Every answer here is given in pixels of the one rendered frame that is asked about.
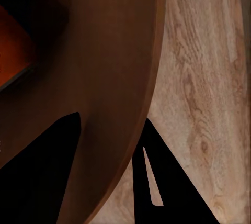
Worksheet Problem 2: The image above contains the trash can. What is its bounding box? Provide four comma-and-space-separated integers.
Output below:
0, 0, 166, 224

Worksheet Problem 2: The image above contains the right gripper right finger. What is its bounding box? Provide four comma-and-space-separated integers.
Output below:
132, 118, 219, 224

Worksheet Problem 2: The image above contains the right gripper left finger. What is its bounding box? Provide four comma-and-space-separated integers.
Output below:
0, 112, 81, 224

